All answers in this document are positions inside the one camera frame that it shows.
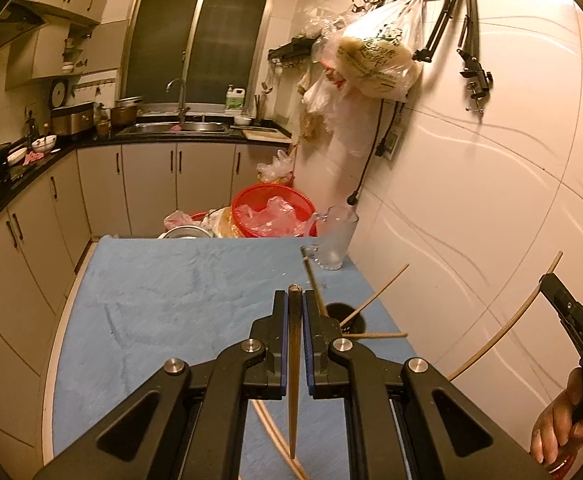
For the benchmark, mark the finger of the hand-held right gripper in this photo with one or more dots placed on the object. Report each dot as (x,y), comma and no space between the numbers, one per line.
(566,310)

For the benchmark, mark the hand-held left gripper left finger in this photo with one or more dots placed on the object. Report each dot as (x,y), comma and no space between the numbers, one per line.
(281,340)

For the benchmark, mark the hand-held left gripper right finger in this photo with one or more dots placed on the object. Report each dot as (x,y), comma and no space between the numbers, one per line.
(312,340)

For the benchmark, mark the thin wooden chopstick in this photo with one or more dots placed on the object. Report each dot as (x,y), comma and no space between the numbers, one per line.
(315,282)
(294,360)
(381,335)
(270,432)
(376,294)
(554,265)

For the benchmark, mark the dark grey perforated utensil holder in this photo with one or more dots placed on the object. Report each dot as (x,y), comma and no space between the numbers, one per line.
(339,310)

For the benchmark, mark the person's right hand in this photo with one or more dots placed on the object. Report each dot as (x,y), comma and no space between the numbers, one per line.
(556,430)

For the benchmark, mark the clear glass mug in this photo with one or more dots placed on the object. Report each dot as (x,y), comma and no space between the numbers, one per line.
(336,240)

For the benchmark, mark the blue towel table cover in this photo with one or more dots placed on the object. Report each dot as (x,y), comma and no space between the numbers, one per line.
(171,310)

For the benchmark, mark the red plastic basket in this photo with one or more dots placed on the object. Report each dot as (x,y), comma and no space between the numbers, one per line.
(271,210)

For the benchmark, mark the metal bowl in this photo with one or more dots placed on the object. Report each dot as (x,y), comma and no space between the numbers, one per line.
(186,232)

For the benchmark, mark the pink plastic bag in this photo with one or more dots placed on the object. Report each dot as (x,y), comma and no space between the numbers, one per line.
(179,220)

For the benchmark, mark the white plastic bag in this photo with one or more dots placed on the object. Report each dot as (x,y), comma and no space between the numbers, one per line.
(275,167)

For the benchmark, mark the wooden cutting board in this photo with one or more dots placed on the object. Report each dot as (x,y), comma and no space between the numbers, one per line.
(266,135)

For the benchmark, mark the hanging clear plastic bags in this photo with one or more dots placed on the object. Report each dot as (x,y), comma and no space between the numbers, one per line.
(341,120)

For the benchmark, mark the sink side chopstick holder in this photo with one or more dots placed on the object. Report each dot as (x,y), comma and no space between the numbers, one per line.
(260,110)

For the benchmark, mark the stainless steel sink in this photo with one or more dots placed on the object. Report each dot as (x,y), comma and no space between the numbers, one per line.
(176,127)

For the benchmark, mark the beige lower kitchen cabinets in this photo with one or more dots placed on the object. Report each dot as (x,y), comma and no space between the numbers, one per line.
(71,220)

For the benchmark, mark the beige kitchen cabinets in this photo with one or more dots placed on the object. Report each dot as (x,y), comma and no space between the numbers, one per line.
(56,15)
(71,220)

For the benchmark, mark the green detergent bottle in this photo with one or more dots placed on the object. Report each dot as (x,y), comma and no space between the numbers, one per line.
(235,100)

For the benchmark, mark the metal sink faucet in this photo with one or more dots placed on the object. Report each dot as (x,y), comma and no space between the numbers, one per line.
(180,100)

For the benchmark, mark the stainless steel pot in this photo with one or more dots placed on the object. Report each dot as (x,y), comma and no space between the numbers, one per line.
(126,114)

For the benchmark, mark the plastic bag of flatbread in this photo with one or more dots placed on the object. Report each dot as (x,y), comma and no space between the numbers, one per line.
(376,60)

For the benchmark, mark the kitchen window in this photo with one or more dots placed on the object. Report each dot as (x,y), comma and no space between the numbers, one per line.
(196,45)

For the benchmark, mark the white bowl with spoon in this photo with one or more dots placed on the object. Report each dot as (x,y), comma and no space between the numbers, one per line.
(43,144)

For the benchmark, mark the pink cloth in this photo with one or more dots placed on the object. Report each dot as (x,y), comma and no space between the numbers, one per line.
(32,158)

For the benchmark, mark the beige upper kitchen cabinets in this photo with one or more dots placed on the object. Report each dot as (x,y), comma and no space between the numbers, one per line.
(56,15)

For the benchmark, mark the range hood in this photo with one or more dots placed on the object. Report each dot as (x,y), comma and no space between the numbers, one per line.
(6,30)

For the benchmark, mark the wall socket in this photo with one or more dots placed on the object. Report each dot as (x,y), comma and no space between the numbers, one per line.
(391,144)

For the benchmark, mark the black wall shelf rack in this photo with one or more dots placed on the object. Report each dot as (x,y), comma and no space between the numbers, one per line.
(291,51)

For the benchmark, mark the round wall clock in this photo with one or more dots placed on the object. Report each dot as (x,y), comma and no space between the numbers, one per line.
(59,92)

